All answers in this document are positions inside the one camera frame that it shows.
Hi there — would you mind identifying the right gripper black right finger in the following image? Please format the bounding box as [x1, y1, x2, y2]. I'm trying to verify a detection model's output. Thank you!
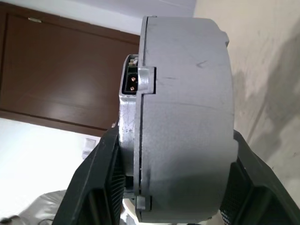
[217, 129, 300, 225]

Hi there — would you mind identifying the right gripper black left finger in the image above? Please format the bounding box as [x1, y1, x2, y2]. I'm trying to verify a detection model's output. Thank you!
[53, 127, 142, 225]

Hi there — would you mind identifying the grey motor cover with circuit board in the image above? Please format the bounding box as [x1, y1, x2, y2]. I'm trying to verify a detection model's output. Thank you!
[117, 15, 158, 224]

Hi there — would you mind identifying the grey motor housing with copper windings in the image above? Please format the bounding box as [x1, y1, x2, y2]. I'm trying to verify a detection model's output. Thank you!
[139, 15, 236, 224]

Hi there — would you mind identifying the white plastic bag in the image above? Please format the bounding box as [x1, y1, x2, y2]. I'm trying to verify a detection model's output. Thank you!
[0, 189, 72, 225]

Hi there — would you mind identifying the brown wooden door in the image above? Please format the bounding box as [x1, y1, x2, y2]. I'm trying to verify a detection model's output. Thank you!
[0, 0, 142, 132]

